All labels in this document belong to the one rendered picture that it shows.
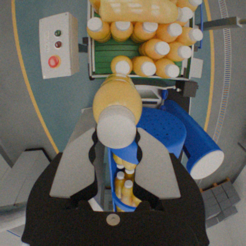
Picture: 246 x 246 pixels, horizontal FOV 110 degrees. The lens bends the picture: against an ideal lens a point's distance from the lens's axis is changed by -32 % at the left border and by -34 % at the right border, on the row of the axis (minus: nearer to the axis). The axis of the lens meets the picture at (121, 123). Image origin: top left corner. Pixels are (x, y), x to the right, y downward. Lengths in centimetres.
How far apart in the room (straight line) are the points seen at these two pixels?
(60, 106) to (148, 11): 158
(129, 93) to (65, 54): 28
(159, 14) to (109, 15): 11
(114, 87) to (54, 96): 159
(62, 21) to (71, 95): 131
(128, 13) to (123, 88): 20
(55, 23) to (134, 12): 23
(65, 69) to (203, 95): 179
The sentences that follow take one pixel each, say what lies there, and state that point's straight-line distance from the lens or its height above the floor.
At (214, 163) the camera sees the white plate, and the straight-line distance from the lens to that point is 97.
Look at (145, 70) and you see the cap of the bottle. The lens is 37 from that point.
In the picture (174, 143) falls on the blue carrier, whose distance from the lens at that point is 37.
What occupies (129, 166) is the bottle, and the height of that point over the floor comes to 115.
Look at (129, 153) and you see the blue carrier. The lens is 36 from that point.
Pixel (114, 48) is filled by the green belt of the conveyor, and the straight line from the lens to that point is 57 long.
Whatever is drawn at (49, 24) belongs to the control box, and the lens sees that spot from 44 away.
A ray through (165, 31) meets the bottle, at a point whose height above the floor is 108.
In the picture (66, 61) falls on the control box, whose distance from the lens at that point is 40.
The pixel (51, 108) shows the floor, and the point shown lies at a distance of 182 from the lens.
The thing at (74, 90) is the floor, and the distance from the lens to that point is 160.
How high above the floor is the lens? 147
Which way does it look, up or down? 60 degrees down
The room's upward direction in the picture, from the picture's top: 176 degrees clockwise
